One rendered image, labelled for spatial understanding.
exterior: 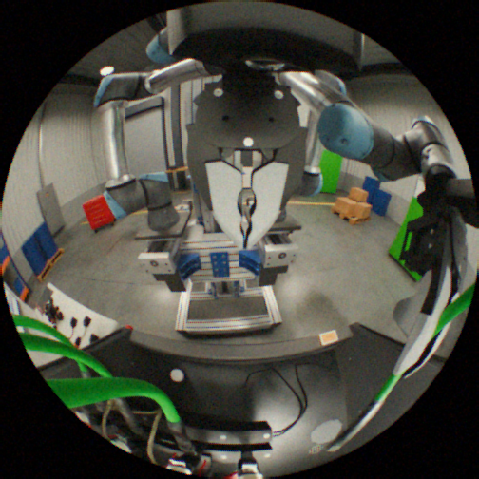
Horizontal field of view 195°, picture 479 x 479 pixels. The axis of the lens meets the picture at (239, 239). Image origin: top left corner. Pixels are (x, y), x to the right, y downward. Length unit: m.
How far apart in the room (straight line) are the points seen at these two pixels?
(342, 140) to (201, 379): 0.59
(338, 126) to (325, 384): 0.60
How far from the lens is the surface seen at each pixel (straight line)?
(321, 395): 0.55
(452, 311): 0.15
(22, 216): 6.65
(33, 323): 0.24
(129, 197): 0.54
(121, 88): 0.58
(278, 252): 0.53
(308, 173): 0.59
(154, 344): 0.42
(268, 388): 0.49
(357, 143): 0.21
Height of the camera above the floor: 1.31
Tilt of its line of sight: 35 degrees down
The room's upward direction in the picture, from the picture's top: straight up
